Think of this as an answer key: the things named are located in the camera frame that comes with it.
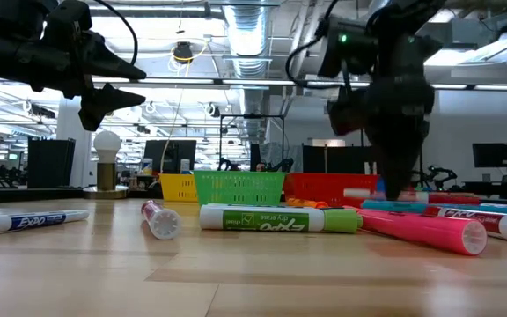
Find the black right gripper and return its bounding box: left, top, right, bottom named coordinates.
left=327, top=34, right=444, bottom=200

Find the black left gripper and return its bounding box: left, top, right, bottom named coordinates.
left=0, top=0, right=147, bottom=132

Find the pink highlighter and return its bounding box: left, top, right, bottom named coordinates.
left=357, top=207, right=489, bottom=257

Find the orange highlighter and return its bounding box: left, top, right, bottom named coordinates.
left=285, top=197, right=330, bottom=210

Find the thick green Expo marker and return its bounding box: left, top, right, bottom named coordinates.
left=198, top=203, right=364, bottom=235

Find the magenta Expo marker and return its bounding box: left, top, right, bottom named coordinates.
left=141, top=199, right=183, bottom=241

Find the thin blue Expo marker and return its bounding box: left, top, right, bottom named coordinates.
left=0, top=209, right=91, bottom=240

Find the blue plastic basket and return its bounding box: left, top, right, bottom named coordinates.
left=372, top=177, right=389, bottom=197

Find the blue highlighter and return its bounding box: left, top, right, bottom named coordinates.
left=429, top=202, right=507, bottom=217
left=361, top=199, right=430, bottom=213

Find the black partition screen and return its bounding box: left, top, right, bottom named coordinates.
left=301, top=144, right=376, bottom=174

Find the red plastic basket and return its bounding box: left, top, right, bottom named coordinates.
left=283, top=172, right=381, bottom=210

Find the white column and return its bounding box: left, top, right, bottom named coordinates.
left=55, top=95, right=94, bottom=188

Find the black ceiling device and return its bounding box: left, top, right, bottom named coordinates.
left=172, top=41, right=195, bottom=65

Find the white bulb lamp brass base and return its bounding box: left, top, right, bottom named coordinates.
left=82, top=129, right=130, bottom=200

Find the black desk monitor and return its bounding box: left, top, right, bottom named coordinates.
left=143, top=139, right=198, bottom=174

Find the black partition panel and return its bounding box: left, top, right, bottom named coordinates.
left=26, top=137, right=77, bottom=190

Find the thick red Expo marker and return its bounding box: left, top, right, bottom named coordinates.
left=424, top=205, right=507, bottom=244

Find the long ceiling light strip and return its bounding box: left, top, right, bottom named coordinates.
left=92, top=77, right=507, bottom=92

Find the yellow plastic basket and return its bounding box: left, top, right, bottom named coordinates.
left=158, top=173, right=200, bottom=204

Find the green plastic basket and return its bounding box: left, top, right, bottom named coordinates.
left=192, top=170, right=287, bottom=206

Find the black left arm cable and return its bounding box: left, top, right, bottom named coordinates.
left=92, top=0, right=139, bottom=67

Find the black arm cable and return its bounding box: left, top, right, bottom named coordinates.
left=92, top=0, right=139, bottom=67
left=283, top=0, right=371, bottom=92

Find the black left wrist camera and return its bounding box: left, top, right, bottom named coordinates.
left=44, top=0, right=92, bottom=48

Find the black wall monitor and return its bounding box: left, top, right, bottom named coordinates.
left=472, top=142, right=507, bottom=169

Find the silver ventilation duct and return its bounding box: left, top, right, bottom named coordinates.
left=221, top=0, right=276, bottom=144

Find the black rig frame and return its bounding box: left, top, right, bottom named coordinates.
left=218, top=114, right=286, bottom=173

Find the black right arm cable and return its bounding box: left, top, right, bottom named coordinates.
left=283, top=0, right=371, bottom=92

